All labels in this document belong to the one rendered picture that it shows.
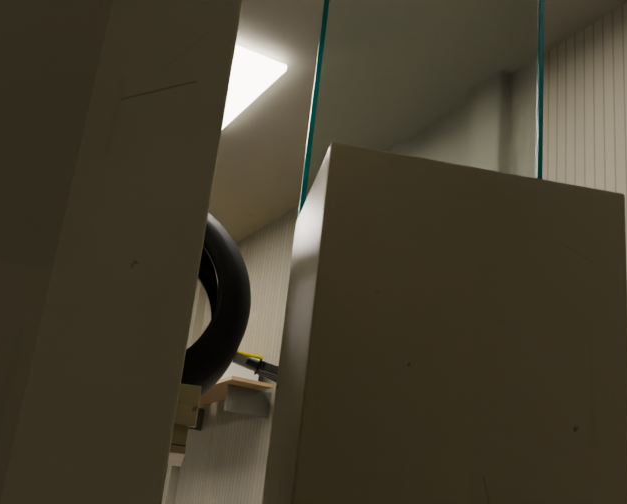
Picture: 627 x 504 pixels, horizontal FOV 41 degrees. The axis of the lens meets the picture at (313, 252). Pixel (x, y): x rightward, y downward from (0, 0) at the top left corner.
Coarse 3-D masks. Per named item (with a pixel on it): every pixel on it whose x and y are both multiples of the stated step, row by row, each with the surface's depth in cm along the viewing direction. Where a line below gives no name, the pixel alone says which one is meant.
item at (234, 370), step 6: (246, 354) 733; (252, 354) 736; (258, 360) 738; (234, 366) 726; (240, 366) 729; (228, 372) 722; (234, 372) 725; (240, 372) 727; (246, 372) 730; (252, 372) 733; (222, 378) 718; (246, 378) 729; (252, 378) 731
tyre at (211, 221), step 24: (216, 240) 223; (216, 264) 220; (240, 264) 225; (216, 288) 248; (240, 288) 221; (216, 312) 216; (240, 312) 220; (216, 336) 215; (240, 336) 220; (192, 360) 212; (216, 360) 215; (192, 384) 213
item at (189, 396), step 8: (184, 384) 202; (184, 392) 202; (192, 392) 202; (200, 392) 202; (184, 400) 201; (192, 400) 201; (184, 408) 200; (192, 408) 201; (176, 416) 200; (184, 416) 200; (192, 416) 200; (176, 424) 199; (184, 424) 199; (192, 424) 200
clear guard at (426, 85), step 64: (384, 0) 202; (448, 0) 205; (512, 0) 208; (320, 64) 192; (384, 64) 196; (448, 64) 199; (512, 64) 202; (320, 128) 188; (384, 128) 190; (448, 128) 193; (512, 128) 196
